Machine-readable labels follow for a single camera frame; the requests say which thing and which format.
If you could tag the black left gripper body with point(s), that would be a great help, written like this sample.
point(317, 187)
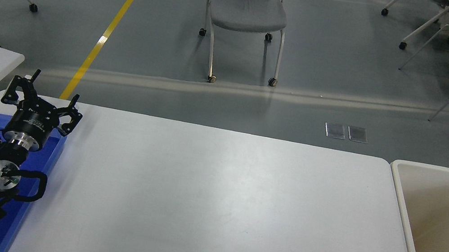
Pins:
point(29, 123)

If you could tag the metal floor plate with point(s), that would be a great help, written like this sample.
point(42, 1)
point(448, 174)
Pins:
point(335, 130)
point(358, 134)

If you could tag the white wheeled chair base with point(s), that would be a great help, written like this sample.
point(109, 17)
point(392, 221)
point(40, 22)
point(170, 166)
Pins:
point(402, 45)

